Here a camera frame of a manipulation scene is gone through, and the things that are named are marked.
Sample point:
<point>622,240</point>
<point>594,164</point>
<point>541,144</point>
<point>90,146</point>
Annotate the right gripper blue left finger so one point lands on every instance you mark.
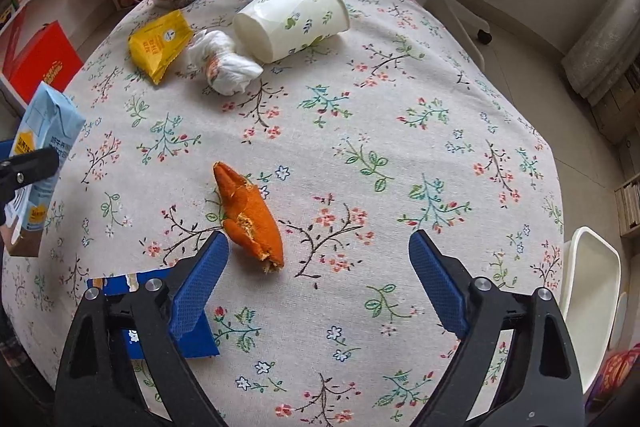
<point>96,385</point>

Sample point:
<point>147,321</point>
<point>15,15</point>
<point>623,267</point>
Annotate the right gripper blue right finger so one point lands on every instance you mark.
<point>540,384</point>

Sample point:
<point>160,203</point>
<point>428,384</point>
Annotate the light blue milk carton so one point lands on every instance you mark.
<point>50,119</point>

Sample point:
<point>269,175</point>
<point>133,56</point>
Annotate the blue biscuit box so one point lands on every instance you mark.
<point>199,343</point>

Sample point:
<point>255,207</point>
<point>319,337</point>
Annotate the yellow snack packet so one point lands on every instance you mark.
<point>155,46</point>

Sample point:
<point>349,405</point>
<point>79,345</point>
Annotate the orange peel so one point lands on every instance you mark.
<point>247,219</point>

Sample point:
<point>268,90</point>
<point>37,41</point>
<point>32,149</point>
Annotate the white tissue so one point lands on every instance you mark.
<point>212,56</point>

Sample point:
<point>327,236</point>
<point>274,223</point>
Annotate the leaf pattern paper cup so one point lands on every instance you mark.
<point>274,29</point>

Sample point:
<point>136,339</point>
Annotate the white trash bin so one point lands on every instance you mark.
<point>591,274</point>

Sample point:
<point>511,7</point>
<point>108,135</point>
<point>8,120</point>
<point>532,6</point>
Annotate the red toy drum bag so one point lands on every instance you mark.
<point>611,377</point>

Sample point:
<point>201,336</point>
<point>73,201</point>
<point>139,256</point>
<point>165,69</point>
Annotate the red gift box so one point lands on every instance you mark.
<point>47,57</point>

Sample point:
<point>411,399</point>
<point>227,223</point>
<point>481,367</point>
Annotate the wooden desk with shelves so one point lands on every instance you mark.
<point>617,117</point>

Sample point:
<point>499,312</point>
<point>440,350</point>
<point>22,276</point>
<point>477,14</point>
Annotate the floral tablecloth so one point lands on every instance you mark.
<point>354,142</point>

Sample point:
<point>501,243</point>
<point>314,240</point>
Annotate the right grey curtain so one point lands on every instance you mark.
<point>604,51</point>

